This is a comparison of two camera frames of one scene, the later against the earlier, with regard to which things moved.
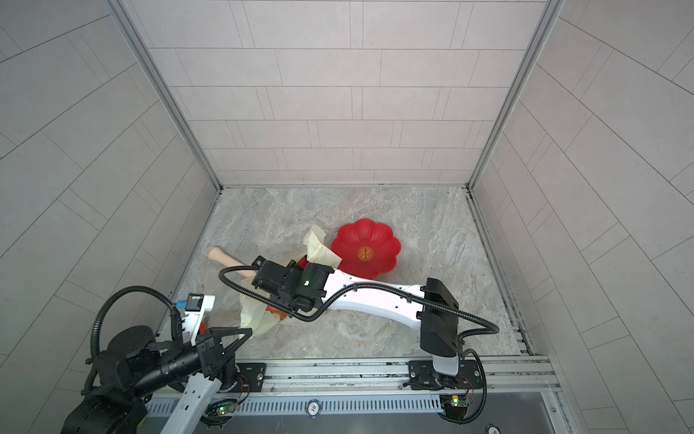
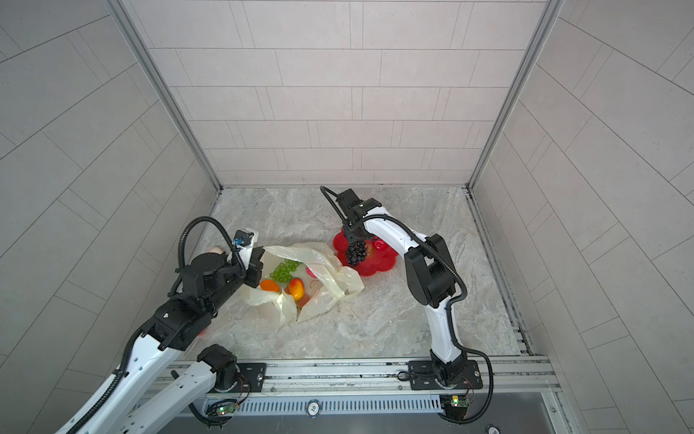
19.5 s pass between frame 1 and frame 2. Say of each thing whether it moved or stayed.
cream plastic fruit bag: moved
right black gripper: moved
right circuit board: stayed
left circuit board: stayed
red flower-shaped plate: stayed
